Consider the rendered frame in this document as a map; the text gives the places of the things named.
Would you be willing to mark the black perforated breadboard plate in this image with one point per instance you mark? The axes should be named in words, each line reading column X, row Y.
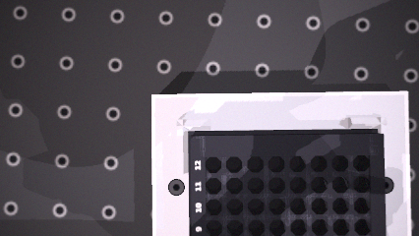
column 76, row 79

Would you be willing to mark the white plate holder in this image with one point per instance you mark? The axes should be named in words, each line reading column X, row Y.
column 173, row 115

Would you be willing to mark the dark grey well plate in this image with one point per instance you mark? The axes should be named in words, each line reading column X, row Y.
column 328, row 182

